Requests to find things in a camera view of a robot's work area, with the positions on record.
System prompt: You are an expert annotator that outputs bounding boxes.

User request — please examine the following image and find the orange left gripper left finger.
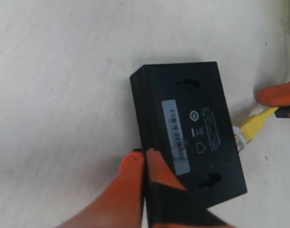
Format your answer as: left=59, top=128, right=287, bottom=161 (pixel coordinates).
left=59, top=150, right=145, bottom=228

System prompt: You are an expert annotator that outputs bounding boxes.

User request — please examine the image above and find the black network switch box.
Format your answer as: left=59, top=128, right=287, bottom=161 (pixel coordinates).
left=130, top=62, right=247, bottom=207

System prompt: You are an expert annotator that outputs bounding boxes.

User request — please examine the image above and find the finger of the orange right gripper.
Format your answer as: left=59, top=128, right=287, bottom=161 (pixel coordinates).
left=274, top=106, right=290, bottom=119
left=257, top=81, right=290, bottom=107

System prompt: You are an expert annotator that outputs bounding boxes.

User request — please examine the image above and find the yellow ethernet cable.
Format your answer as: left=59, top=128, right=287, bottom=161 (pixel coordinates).
left=232, top=106, right=280, bottom=153

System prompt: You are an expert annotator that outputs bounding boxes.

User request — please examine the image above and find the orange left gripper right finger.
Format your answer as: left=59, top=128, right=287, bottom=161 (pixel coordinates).
left=146, top=148, right=233, bottom=228

